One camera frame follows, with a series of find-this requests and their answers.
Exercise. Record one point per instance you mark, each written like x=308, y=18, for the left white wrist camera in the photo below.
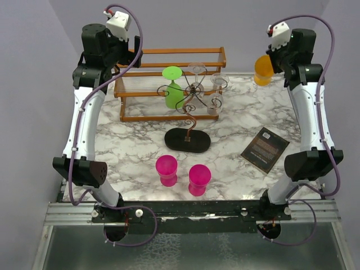
x=118, y=24

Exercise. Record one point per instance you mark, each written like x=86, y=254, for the orange wooden dish rack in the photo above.
x=146, y=83

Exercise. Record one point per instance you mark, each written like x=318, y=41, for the right pink plastic goblet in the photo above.
x=199, y=177

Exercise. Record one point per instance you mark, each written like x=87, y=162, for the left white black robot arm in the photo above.
x=104, y=46

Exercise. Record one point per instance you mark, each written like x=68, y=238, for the left pink plastic goblet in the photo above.
x=166, y=167

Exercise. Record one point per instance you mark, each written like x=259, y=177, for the dark book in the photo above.
x=265, y=149

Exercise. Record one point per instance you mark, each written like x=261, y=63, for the green plastic wine glass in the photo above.
x=174, y=93

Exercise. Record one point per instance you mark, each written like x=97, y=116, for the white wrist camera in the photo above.
x=279, y=34
x=118, y=24

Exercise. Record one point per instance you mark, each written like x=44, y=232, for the aluminium rail frame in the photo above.
x=312, y=239

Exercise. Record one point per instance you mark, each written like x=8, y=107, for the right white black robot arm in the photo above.
x=317, y=155

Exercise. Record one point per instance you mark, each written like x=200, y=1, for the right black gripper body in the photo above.
x=279, y=58

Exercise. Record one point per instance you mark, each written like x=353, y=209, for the pink plastic goblet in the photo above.
x=199, y=177
x=166, y=167

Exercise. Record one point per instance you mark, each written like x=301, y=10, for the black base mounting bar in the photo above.
x=182, y=217

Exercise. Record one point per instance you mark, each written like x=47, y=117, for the orange plastic wine glass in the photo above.
x=263, y=71

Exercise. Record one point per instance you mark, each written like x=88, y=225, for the frosted clear wine glass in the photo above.
x=215, y=101

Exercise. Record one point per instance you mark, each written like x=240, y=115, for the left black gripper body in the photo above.
x=118, y=53

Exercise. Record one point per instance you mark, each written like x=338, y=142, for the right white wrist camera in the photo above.
x=279, y=34

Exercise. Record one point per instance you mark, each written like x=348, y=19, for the metal wine glass rack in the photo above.
x=188, y=139

